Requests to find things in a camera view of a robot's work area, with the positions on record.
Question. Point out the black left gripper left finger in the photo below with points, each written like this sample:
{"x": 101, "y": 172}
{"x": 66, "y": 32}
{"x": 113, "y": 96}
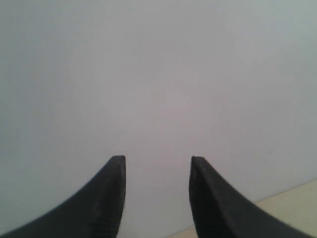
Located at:
{"x": 95, "y": 211}

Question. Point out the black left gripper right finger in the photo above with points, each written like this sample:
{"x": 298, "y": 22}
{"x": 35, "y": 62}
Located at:
{"x": 220, "y": 211}

